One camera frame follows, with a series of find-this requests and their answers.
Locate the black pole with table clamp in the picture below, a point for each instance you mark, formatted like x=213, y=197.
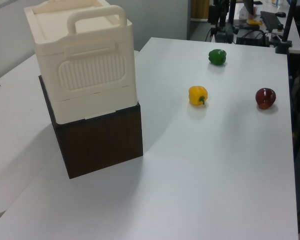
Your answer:
x=287, y=27

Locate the dark red apple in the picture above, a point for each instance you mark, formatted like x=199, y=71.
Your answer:
x=265, y=98

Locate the yellow object on desk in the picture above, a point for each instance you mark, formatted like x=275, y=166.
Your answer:
x=254, y=22

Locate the green bell pepper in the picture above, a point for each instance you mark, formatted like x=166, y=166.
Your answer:
x=217, y=57

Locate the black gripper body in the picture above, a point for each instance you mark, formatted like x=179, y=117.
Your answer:
x=212, y=13

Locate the yellow bell pepper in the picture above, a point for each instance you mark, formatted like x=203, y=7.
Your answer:
x=197, y=95

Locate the black vertical post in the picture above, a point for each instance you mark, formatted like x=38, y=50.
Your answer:
x=231, y=11

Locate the black equipment box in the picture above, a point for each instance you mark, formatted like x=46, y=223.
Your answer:
x=252, y=38

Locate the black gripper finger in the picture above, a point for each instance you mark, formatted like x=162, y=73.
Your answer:
x=213, y=27

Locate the black computer mouse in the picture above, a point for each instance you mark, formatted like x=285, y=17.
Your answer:
x=281, y=14

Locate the dark brown wooden box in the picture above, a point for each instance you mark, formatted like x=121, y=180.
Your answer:
x=102, y=142

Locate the light wooden cupboard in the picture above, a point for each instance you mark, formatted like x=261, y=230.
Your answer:
x=199, y=10

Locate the dark green device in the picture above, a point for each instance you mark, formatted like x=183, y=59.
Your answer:
x=225, y=33

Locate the black keyboard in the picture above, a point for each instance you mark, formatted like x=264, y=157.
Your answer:
x=270, y=21

